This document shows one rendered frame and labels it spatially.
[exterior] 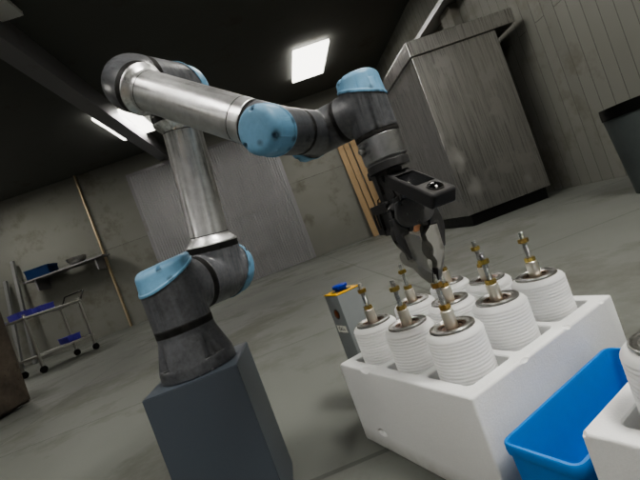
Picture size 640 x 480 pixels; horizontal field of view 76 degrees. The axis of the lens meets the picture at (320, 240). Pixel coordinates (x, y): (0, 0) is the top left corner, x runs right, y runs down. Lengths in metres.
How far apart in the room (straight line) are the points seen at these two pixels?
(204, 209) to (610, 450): 0.77
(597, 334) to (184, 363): 0.74
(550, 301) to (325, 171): 8.24
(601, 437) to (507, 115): 4.21
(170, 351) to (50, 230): 9.26
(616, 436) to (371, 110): 0.51
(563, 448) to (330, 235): 8.23
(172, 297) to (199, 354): 0.12
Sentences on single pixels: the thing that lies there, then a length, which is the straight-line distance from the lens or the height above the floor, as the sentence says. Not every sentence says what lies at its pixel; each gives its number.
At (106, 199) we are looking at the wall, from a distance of 9.60.
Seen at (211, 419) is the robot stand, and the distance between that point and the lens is 0.83.
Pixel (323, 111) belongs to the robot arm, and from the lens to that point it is 0.72.
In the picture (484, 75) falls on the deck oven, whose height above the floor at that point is 1.36.
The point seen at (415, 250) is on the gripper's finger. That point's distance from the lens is 0.67.
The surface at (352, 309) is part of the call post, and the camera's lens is 1.04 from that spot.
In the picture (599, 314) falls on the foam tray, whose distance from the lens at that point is 0.89.
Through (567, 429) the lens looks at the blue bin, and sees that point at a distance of 0.77.
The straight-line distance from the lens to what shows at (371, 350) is 0.88.
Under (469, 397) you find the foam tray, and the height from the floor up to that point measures 0.18.
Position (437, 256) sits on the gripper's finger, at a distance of 0.69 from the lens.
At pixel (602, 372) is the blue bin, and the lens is 0.85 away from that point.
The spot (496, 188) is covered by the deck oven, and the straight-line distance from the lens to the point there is 4.43.
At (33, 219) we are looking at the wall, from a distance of 10.22.
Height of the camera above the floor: 0.47
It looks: 1 degrees down
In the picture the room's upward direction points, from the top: 20 degrees counter-clockwise
